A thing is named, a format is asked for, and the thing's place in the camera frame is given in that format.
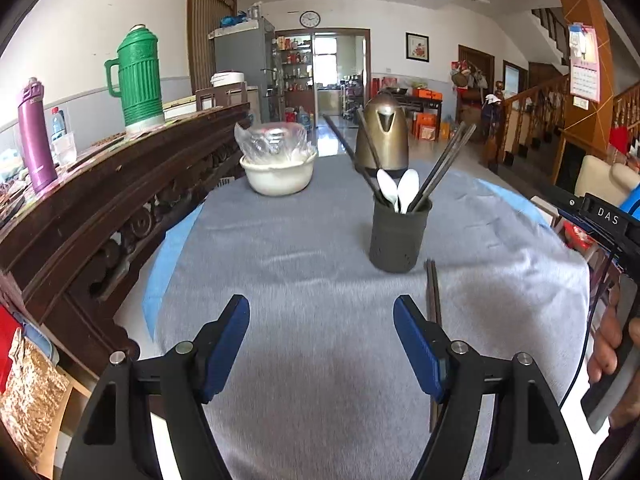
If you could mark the blue table cover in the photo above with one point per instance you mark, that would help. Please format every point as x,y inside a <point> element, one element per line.
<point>165,270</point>

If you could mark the gold patterned bag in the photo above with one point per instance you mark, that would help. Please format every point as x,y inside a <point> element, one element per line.
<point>32,400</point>

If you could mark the red child chair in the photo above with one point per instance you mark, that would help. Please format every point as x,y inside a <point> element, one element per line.
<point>580,237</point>

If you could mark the bunch of dark chopsticks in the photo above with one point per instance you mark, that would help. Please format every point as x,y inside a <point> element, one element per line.
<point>442,167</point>

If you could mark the grey refrigerator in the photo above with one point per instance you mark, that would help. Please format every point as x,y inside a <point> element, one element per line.
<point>240,55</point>

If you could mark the brown striped curtain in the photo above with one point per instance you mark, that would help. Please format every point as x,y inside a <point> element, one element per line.
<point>210,25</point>

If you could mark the framed wall picture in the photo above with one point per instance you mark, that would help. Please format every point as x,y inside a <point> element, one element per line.
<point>417,47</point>

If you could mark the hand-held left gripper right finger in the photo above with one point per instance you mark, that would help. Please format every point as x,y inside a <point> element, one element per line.
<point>417,350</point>

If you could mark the brass electric kettle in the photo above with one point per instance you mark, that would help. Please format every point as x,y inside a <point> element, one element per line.
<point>385,135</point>

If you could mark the red paper bag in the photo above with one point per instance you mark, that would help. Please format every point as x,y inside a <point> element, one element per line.
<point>7,350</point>

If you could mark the carved wooden sideboard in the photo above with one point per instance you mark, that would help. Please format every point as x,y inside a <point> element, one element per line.
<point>100,200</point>

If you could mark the kitchen shelf with bottles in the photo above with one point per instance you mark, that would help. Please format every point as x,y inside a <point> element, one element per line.
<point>294,62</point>

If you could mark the round wall clock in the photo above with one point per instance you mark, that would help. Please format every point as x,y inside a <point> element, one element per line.
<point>310,19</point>

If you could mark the person's right hand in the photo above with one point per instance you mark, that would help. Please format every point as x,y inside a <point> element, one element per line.
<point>602,345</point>

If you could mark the grey tablecloth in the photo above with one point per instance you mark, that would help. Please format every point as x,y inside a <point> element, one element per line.
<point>320,285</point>

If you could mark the purple insulated bottle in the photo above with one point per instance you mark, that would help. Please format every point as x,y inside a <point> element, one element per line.
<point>36,145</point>

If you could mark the orange wooden pillar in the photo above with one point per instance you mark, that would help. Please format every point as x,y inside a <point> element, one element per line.
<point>582,0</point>

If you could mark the small white step stool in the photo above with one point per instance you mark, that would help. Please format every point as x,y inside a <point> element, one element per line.
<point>545,210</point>

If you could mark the dark wooden chopstick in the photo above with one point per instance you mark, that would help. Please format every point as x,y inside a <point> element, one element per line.
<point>429,285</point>
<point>435,287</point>

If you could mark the green thermos flask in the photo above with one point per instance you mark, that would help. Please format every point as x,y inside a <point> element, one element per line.
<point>140,80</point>

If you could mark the beige sofa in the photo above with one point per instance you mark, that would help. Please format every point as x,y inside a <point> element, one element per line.
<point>605,175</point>

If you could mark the dark grey utensil holder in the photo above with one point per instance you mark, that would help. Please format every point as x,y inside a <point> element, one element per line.
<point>400,235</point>

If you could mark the blue raincoat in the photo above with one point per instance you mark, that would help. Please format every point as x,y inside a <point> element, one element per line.
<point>631,206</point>

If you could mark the brown wooden door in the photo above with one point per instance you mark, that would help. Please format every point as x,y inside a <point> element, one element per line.
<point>477,65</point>

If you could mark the blue lidded container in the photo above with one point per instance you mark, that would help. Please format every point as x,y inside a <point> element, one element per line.
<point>42,342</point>

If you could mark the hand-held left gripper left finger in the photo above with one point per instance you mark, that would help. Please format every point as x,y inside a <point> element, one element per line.
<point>227,345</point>

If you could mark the wooden chair back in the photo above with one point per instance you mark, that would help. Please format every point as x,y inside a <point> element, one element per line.
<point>220,96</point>

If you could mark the white rice cooker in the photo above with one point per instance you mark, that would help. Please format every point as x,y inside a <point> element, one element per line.
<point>227,79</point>

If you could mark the clear water bottle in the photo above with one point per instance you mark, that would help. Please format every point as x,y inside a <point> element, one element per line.
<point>58,122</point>

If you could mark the wooden staircase railing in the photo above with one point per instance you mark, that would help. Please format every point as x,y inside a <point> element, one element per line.
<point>530,110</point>

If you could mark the white plastic spoon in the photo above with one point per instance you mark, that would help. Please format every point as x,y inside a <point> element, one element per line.
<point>407,184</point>
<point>385,184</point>

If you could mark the clear plastic cup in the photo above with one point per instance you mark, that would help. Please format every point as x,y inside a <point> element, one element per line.
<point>65,149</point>

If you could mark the pink wall calendar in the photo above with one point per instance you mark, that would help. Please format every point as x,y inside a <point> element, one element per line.
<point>585,75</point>

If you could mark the orange box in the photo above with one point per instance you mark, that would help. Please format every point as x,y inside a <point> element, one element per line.
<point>426,127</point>

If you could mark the pile of snack packets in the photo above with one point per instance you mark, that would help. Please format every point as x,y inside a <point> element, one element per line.
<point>12,180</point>

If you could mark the white plastic basin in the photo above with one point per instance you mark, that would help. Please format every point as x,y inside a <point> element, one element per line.
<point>277,177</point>

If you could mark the dark wooden side table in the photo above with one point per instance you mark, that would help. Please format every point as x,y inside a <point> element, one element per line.
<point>425,102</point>

